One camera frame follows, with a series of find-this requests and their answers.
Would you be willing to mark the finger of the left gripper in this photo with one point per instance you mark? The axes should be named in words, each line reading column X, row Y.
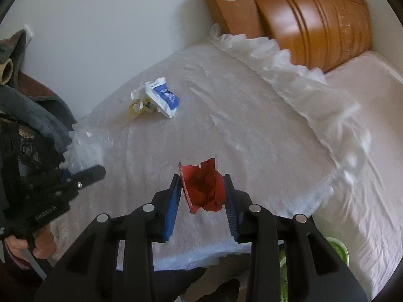
column 88, row 176

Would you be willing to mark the wooden headboard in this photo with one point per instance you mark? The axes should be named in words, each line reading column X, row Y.
column 318, row 33

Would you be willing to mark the red paper wrapper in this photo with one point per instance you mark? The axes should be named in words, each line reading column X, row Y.
column 203, row 186

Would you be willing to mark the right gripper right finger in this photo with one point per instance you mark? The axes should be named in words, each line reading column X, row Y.
column 251, row 223

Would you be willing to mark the pink bed sheet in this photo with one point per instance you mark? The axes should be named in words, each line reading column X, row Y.
column 368, row 219

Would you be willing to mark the white blue wrapper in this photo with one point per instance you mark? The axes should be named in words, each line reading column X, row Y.
column 153, row 96

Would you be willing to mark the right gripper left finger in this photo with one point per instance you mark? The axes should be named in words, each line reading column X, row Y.
column 150, row 223

